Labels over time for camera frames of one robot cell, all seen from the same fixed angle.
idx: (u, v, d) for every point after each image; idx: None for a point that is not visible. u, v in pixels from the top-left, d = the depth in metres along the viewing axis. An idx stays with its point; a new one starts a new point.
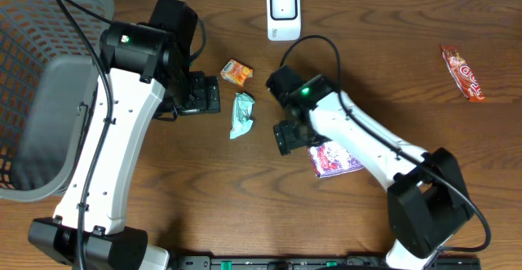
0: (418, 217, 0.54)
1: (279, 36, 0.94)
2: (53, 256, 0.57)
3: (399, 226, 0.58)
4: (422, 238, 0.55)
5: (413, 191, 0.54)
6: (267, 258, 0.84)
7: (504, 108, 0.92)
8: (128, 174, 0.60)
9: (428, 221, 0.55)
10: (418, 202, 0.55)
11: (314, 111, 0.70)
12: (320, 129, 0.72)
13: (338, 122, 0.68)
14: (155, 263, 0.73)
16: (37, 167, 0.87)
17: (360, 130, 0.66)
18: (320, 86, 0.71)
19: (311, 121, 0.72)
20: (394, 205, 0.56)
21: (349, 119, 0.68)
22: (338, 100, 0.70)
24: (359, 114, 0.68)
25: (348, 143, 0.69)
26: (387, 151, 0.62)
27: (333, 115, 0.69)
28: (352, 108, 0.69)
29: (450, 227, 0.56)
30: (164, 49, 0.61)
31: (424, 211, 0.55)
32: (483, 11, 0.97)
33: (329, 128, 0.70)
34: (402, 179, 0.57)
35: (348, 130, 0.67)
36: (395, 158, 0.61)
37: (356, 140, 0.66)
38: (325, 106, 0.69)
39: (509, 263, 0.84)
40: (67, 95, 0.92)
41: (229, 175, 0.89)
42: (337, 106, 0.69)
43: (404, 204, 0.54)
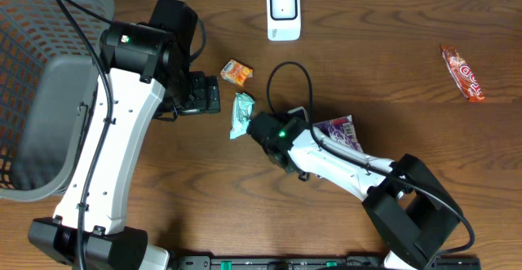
0: (400, 225, 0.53)
1: (279, 36, 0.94)
2: (53, 256, 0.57)
3: (389, 241, 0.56)
4: (412, 248, 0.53)
5: (387, 198, 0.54)
6: (267, 258, 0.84)
7: (504, 108, 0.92)
8: (128, 174, 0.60)
9: (412, 227, 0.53)
10: (394, 210, 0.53)
11: (292, 150, 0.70)
12: (303, 166, 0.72)
13: (314, 156, 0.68)
14: (156, 263, 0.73)
16: (37, 167, 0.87)
17: (333, 157, 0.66)
18: (294, 126, 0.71)
19: (294, 161, 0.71)
20: (375, 219, 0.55)
21: (322, 149, 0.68)
22: (310, 134, 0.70)
24: (330, 142, 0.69)
25: (328, 175, 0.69)
26: (357, 170, 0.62)
27: (309, 152, 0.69)
28: (324, 139, 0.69)
29: (440, 232, 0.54)
30: (164, 49, 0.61)
31: (404, 218, 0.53)
32: (482, 11, 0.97)
33: (309, 164, 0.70)
34: (375, 189, 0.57)
35: (323, 159, 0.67)
36: (365, 174, 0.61)
37: (333, 166, 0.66)
38: (299, 143, 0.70)
39: (509, 263, 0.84)
40: (67, 95, 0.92)
41: (229, 175, 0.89)
42: (309, 140, 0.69)
43: (379, 214, 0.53)
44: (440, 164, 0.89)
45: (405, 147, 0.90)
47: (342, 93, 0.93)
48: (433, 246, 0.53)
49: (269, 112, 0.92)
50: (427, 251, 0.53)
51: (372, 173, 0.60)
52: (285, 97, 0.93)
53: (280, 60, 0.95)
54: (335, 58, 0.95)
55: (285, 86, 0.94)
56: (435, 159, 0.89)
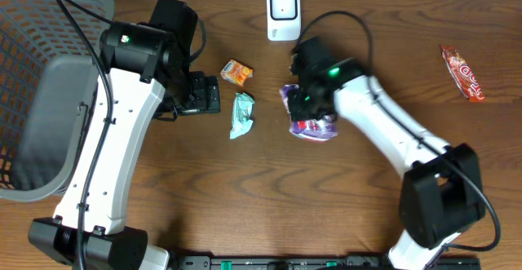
0: (431, 208, 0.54)
1: (279, 36, 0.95)
2: (53, 256, 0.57)
3: (410, 214, 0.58)
4: (431, 228, 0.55)
5: (431, 179, 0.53)
6: (267, 258, 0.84)
7: (504, 108, 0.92)
8: (128, 174, 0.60)
9: (440, 211, 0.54)
10: (433, 192, 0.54)
11: (341, 91, 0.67)
12: (343, 109, 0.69)
13: (364, 106, 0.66)
14: (156, 263, 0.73)
16: (37, 167, 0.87)
17: (383, 115, 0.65)
18: (349, 71, 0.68)
19: (335, 102, 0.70)
20: (409, 192, 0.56)
21: (375, 104, 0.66)
22: (367, 85, 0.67)
24: (386, 100, 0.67)
25: (369, 130, 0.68)
26: (408, 139, 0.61)
27: (360, 99, 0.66)
28: (381, 95, 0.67)
29: (458, 223, 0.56)
30: (164, 50, 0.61)
31: (438, 201, 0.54)
32: (482, 11, 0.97)
33: (352, 110, 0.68)
34: (421, 165, 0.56)
35: (373, 114, 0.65)
36: (416, 148, 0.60)
37: (381, 125, 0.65)
38: (353, 88, 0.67)
39: (509, 263, 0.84)
40: (67, 95, 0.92)
41: (229, 175, 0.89)
42: (364, 90, 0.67)
43: (420, 190, 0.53)
44: None
45: None
47: None
48: (449, 232, 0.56)
49: (269, 111, 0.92)
50: (441, 234, 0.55)
51: (423, 147, 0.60)
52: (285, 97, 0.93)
53: (280, 60, 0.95)
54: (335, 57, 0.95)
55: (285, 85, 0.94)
56: None
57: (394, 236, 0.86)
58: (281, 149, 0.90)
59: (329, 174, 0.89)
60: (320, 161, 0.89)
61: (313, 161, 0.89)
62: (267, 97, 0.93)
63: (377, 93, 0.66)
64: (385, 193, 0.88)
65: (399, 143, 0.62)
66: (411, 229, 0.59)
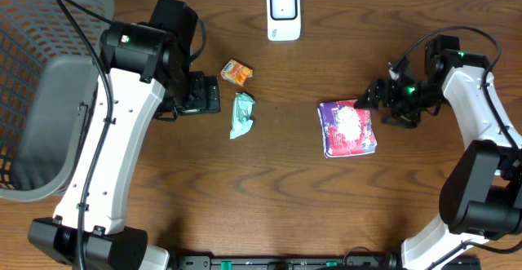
0: (477, 182, 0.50)
1: (279, 36, 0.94)
2: (53, 255, 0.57)
3: (452, 184, 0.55)
4: (464, 201, 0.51)
5: (495, 156, 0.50)
6: (267, 258, 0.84)
7: (505, 108, 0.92)
8: (128, 174, 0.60)
9: (483, 191, 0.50)
10: (489, 169, 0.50)
11: (456, 69, 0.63)
12: (446, 88, 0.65)
13: (469, 86, 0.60)
14: (156, 263, 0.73)
16: (37, 167, 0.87)
17: (484, 100, 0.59)
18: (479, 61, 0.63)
19: (447, 81, 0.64)
20: (465, 159, 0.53)
21: (480, 90, 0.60)
22: (480, 72, 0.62)
24: (493, 94, 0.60)
25: (461, 108, 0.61)
26: (493, 121, 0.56)
27: (468, 81, 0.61)
28: (490, 88, 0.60)
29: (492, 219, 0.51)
30: (164, 50, 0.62)
31: (486, 181, 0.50)
32: (482, 11, 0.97)
33: (454, 88, 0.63)
34: (493, 143, 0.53)
35: (475, 95, 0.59)
36: (495, 132, 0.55)
37: (477, 105, 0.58)
38: (467, 69, 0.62)
39: (509, 263, 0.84)
40: (67, 95, 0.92)
41: (229, 175, 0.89)
42: (476, 76, 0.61)
43: (478, 157, 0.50)
44: (440, 164, 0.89)
45: (405, 147, 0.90)
47: (342, 93, 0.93)
48: (479, 220, 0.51)
49: (270, 111, 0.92)
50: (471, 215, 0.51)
51: (502, 135, 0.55)
52: (285, 97, 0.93)
53: (280, 60, 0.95)
54: (335, 57, 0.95)
55: (285, 85, 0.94)
56: (435, 159, 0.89)
57: (395, 236, 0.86)
58: (281, 149, 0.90)
59: (329, 174, 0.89)
60: (321, 161, 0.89)
61: (313, 161, 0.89)
62: (267, 97, 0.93)
63: (488, 81, 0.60)
64: (385, 193, 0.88)
65: (479, 121, 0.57)
66: (444, 202, 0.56)
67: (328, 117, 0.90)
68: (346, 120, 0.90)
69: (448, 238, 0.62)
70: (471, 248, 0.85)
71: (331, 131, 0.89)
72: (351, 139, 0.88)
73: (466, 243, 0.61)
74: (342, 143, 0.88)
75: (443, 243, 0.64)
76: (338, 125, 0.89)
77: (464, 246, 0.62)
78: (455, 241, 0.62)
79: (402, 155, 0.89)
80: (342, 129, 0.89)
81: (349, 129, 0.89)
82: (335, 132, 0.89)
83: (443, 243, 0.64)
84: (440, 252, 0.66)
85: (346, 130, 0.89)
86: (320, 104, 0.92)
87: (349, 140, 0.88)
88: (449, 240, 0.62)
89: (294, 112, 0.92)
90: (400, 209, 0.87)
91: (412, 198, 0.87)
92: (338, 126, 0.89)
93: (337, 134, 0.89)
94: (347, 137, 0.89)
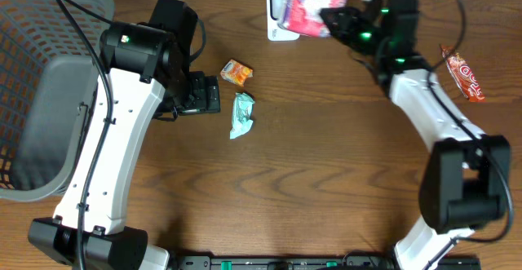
0: (449, 182, 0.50)
1: (279, 36, 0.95)
2: (53, 255, 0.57)
3: (426, 186, 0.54)
4: (443, 203, 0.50)
5: (457, 152, 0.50)
6: (267, 258, 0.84)
7: (505, 108, 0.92)
8: (128, 174, 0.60)
9: (457, 188, 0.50)
10: (455, 166, 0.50)
11: (400, 78, 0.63)
12: (399, 98, 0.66)
13: (415, 92, 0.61)
14: (156, 263, 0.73)
16: (37, 167, 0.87)
17: (432, 100, 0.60)
18: (417, 60, 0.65)
19: (394, 89, 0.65)
20: (431, 161, 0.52)
21: (428, 90, 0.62)
22: (425, 75, 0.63)
24: (440, 90, 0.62)
25: (413, 112, 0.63)
26: (446, 119, 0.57)
27: (413, 86, 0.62)
28: (435, 86, 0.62)
29: (475, 214, 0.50)
30: (164, 50, 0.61)
31: (457, 177, 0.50)
32: (482, 11, 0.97)
33: (404, 95, 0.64)
34: (452, 139, 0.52)
35: (422, 98, 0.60)
36: (453, 128, 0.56)
37: (426, 108, 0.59)
38: (412, 73, 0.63)
39: (510, 263, 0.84)
40: (67, 95, 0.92)
41: (229, 175, 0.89)
42: (420, 77, 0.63)
43: (444, 160, 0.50)
44: None
45: (404, 146, 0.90)
47: (342, 93, 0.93)
48: (462, 217, 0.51)
49: (270, 111, 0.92)
50: (453, 214, 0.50)
51: (460, 129, 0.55)
52: (285, 97, 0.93)
53: (280, 60, 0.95)
54: (335, 58, 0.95)
55: (285, 85, 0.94)
56: None
57: (395, 236, 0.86)
58: (281, 149, 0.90)
59: (329, 174, 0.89)
60: (321, 161, 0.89)
61: (313, 161, 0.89)
62: (267, 97, 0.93)
63: (432, 82, 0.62)
64: (385, 193, 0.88)
65: (435, 122, 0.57)
66: (425, 206, 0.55)
67: None
68: None
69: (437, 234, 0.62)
70: (471, 248, 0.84)
71: (295, 3, 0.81)
72: (311, 20, 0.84)
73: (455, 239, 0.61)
74: (301, 20, 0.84)
75: (433, 241, 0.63)
76: None
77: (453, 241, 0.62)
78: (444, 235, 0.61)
79: (401, 156, 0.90)
80: (307, 5, 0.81)
81: (313, 10, 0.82)
82: (298, 6, 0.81)
83: (433, 241, 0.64)
84: (431, 250, 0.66)
85: (311, 4, 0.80)
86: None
87: (309, 19, 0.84)
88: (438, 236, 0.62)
89: (294, 112, 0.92)
90: (400, 209, 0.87)
91: (412, 198, 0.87)
92: None
93: (299, 8, 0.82)
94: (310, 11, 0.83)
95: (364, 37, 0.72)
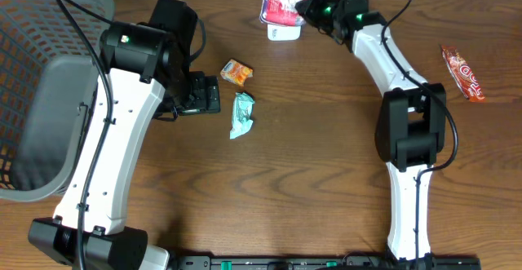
0: (397, 125, 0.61)
1: (279, 36, 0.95)
2: (53, 255, 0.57)
3: (381, 130, 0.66)
4: (393, 141, 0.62)
5: (404, 99, 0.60)
6: (267, 258, 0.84)
7: (505, 108, 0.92)
8: (128, 174, 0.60)
9: (404, 129, 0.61)
10: (402, 112, 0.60)
11: (359, 33, 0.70)
12: (358, 50, 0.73)
13: (371, 46, 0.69)
14: (155, 263, 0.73)
16: (37, 167, 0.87)
17: (386, 54, 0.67)
18: (374, 15, 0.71)
19: (355, 43, 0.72)
20: (384, 108, 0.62)
21: (382, 45, 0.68)
22: (381, 29, 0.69)
24: (392, 44, 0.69)
25: (368, 59, 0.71)
26: (395, 71, 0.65)
27: (369, 42, 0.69)
28: (388, 41, 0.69)
29: (419, 146, 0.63)
30: (164, 50, 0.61)
31: (404, 121, 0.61)
32: (482, 11, 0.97)
33: (363, 50, 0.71)
34: (399, 90, 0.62)
35: (378, 52, 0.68)
36: (400, 80, 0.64)
37: (380, 59, 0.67)
38: (368, 30, 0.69)
39: (510, 263, 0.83)
40: (67, 95, 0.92)
41: (228, 175, 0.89)
42: (377, 33, 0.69)
43: (391, 108, 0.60)
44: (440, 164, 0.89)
45: None
47: (342, 93, 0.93)
48: (409, 151, 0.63)
49: (269, 111, 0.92)
50: (401, 149, 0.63)
51: (406, 80, 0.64)
52: (285, 97, 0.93)
53: (280, 60, 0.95)
54: (335, 57, 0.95)
55: (285, 85, 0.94)
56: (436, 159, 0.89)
57: None
58: (281, 149, 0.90)
59: (329, 174, 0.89)
60: (321, 161, 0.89)
61: (313, 161, 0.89)
62: (267, 96, 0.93)
63: (386, 37, 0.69)
64: (385, 193, 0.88)
65: (387, 74, 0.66)
66: (381, 146, 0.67)
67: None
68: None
69: (404, 183, 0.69)
70: (471, 248, 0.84)
71: None
72: (287, 10, 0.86)
73: (419, 177, 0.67)
74: (277, 11, 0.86)
75: (404, 195, 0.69)
76: None
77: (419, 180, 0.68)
78: (409, 180, 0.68)
79: None
80: None
81: (288, 1, 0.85)
82: None
83: (405, 199, 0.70)
84: (409, 210, 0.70)
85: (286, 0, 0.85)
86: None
87: (285, 10, 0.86)
88: (406, 187, 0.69)
89: (294, 112, 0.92)
90: None
91: None
92: None
93: (275, 1, 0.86)
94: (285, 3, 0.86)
95: (327, 11, 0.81)
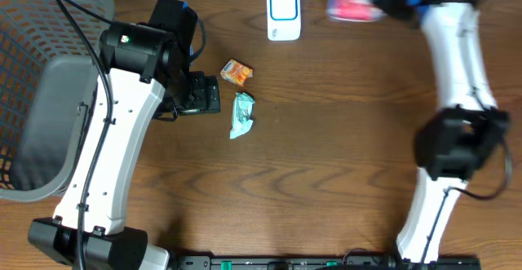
0: (444, 142, 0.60)
1: (279, 36, 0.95)
2: (53, 255, 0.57)
3: (427, 135, 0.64)
4: (434, 151, 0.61)
5: (463, 118, 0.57)
6: (267, 258, 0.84)
7: (505, 108, 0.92)
8: (128, 174, 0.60)
9: (450, 147, 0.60)
10: (454, 132, 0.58)
11: (439, 12, 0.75)
12: (428, 26, 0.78)
13: (448, 36, 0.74)
14: (155, 263, 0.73)
16: (37, 167, 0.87)
17: (458, 51, 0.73)
18: None
19: (427, 19, 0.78)
20: (439, 121, 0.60)
21: (460, 38, 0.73)
22: (464, 15, 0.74)
24: (470, 39, 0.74)
25: (439, 50, 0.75)
26: (466, 82, 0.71)
27: (450, 28, 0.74)
28: (469, 33, 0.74)
29: (459, 163, 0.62)
30: (164, 50, 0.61)
31: (453, 140, 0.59)
32: (483, 11, 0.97)
33: (435, 34, 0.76)
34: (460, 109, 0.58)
35: (454, 45, 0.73)
36: (467, 92, 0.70)
37: (454, 56, 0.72)
38: (453, 12, 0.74)
39: (510, 263, 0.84)
40: (67, 95, 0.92)
41: (229, 175, 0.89)
42: (466, 19, 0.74)
43: (447, 126, 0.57)
44: None
45: (404, 147, 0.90)
47: (342, 93, 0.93)
48: (446, 164, 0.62)
49: (270, 111, 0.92)
50: (440, 162, 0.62)
51: (473, 95, 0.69)
52: (285, 97, 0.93)
53: (280, 60, 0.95)
54: (335, 57, 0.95)
55: (285, 85, 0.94)
56: None
57: (395, 236, 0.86)
58: (281, 149, 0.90)
59: (329, 174, 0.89)
60: (321, 161, 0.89)
61: (313, 161, 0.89)
62: (267, 96, 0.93)
63: (468, 28, 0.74)
64: (385, 193, 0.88)
65: (452, 80, 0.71)
66: (421, 148, 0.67)
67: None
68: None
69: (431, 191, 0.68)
70: (471, 248, 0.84)
71: None
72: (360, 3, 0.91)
73: (449, 190, 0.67)
74: (348, 6, 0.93)
75: (428, 203, 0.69)
76: None
77: (447, 194, 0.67)
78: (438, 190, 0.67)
79: (402, 156, 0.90)
80: None
81: None
82: None
83: (428, 207, 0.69)
84: (428, 218, 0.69)
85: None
86: None
87: (359, 3, 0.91)
88: (432, 194, 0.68)
89: (294, 112, 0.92)
90: (400, 209, 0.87)
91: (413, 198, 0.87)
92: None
93: None
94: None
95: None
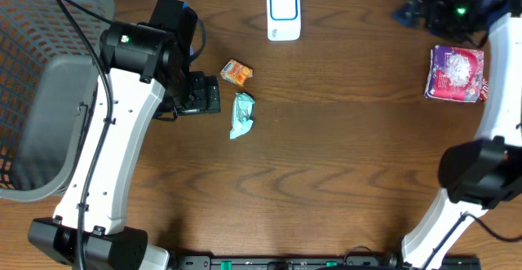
0: (473, 173, 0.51)
1: (279, 36, 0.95)
2: (52, 255, 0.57)
3: (454, 159, 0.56)
4: (460, 179, 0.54)
5: (501, 153, 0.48)
6: (267, 258, 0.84)
7: None
8: (128, 174, 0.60)
9: (478, 179, 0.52)
10: (488, 166, 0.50)
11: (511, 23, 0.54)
12: (497, 37, 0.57)
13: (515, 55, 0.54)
14: (155, 263, 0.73)
16: (36, 167, 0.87)
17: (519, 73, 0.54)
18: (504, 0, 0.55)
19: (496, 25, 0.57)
20: (471, 148, 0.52)
21: None
22: None
24: None
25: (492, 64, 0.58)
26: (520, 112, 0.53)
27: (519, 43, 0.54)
28: None
29: (484, 194, 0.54)
30: (164, 50, 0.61)
31: (484, 173, 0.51)
32: None
33: (503, 49, 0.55)
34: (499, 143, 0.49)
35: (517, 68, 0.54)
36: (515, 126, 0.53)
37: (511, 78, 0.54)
38: None
39: (509, 263, 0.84)
40: (67, 95, 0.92)
41: (229, 175, 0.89)
42: None
43: (479, 158, 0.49)
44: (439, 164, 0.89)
45: (404, 147, 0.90)
47: (342, 93, 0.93)
48: (471, 192, 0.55)
49: (270, 111, 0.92)
50: (464, 190, 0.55)
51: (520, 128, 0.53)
52: (285, 97, 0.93)
53: (280, 60, 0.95)
54: (335, 57, 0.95)
55: (285, 85, 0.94)
56: (435, 159, 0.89)
57: (395, 236, 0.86)
58: (281, 149, 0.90)
59: (329, 174, 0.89)
60: (321, 161, 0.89)
61: (313, 161, 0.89)
62: (267, 96, 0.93)
63: None
64: (385, 193, 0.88)
65: (503, 108, 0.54)
66: (444, 166, 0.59)
67: (440, 60, 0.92)
68: (457, 63, 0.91)
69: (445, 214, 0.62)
70: (471, 248, 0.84)
71: (439, 74, 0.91)
72: (454, 83, 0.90)
73: (465, 215, 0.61)
74: (446, 86, 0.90)
75: (440, 223, 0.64)
76: (448, 68, 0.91)
77: (463, 219, 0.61)
78: (453, 214, 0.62)
79: (401, 156, 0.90)
80: (450, 73, 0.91)
81: (458, 74, 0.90)
82: (442, 75, 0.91)
83: (440, 225, 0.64)
84: (436, 234, 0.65)
85: (455, 74, 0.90)
86: (434, 46, 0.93)
87: (453, 86, 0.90)
88: (447, 216, 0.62)
89: (294, 112, 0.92)
90: (400, 210, 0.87)
91: (413, 198, 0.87)
92: (445, 70, 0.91)
93: (444, 77, 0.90)
94: (453, 81, 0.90)
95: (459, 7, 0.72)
